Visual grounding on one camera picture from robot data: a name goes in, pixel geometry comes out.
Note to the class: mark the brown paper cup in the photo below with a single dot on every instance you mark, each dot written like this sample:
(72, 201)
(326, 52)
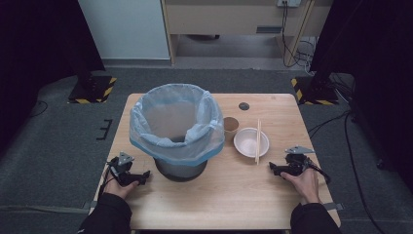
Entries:
(231, 125)

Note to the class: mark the white bowl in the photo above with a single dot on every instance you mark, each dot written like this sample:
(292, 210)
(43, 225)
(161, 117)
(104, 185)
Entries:
(246, 143)

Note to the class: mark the wooden chopstick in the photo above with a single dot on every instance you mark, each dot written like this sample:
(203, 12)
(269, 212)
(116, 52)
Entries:
(257, 152)
(260, 130)

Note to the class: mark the grey tape strip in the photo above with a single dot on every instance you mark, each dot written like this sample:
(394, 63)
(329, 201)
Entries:
(334, 206)
(90, 205)

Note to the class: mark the black curtain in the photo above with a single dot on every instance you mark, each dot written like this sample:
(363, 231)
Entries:
(39, 48)
(373, 48)

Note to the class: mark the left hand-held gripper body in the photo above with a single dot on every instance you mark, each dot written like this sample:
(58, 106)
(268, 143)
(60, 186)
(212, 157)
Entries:
(125, 158)

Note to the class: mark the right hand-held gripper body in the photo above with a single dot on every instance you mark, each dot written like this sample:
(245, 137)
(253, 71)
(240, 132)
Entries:
(296, 162)

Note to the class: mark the white board panel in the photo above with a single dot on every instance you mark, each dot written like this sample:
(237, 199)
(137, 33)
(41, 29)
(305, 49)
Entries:
(123, 29)

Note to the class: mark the grey trash bin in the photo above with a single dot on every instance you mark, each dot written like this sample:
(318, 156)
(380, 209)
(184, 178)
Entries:
(180, 172)

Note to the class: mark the beige wooden desk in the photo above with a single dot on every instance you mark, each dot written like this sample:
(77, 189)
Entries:
(220, 18)

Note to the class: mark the person's left hand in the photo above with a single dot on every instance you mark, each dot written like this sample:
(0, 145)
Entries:
(118, 190)

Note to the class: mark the striped black stand base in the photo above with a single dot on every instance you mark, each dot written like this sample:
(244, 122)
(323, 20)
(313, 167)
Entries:
(94, 89)
(316, 92)

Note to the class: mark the round grey table grommet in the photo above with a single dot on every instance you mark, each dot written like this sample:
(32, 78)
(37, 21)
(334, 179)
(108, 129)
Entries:
(244, 106)

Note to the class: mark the grey wall socket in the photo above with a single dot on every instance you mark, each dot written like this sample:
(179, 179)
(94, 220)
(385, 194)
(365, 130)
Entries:
(288, 2)

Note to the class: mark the person's right hand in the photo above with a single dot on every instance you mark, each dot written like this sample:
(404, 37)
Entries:
(307, 185)

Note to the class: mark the blue plastic bin bag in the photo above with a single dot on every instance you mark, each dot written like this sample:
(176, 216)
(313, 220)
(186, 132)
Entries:
(207, 130)

